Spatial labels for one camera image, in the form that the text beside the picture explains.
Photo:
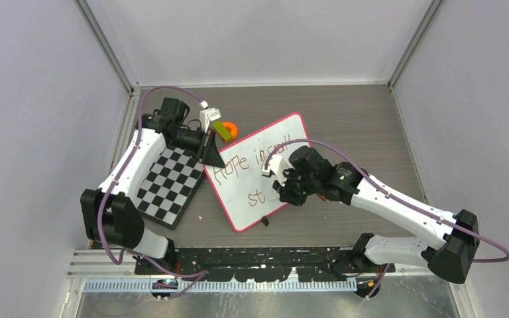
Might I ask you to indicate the aluminium front rail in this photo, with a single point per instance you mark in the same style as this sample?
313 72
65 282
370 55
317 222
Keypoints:
99 274

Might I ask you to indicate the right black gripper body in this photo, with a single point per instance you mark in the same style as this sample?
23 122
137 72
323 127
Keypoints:
296 188

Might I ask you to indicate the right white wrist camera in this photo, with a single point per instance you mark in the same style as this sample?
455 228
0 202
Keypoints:
275 165

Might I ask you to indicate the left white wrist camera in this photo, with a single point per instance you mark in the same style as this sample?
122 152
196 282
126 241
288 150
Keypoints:
208 115

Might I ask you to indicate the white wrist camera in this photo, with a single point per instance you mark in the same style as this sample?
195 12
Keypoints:
275 165
208 115

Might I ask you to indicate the black white checkerboard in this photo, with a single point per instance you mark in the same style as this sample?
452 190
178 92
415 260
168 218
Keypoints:
169 187

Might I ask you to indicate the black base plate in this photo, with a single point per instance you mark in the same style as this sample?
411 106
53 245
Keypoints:
262 264

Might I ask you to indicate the pink framed whiteboard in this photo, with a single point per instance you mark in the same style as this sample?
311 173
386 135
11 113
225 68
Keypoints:
240 187

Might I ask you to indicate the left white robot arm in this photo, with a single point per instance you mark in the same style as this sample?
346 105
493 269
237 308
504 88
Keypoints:
110 213

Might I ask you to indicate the orange green toy block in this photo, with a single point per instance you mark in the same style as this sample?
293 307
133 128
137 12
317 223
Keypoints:
227 131

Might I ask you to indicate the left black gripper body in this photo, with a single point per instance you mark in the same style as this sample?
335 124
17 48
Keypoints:
189 140

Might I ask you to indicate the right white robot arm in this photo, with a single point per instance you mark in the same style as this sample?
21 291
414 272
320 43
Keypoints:
442 241

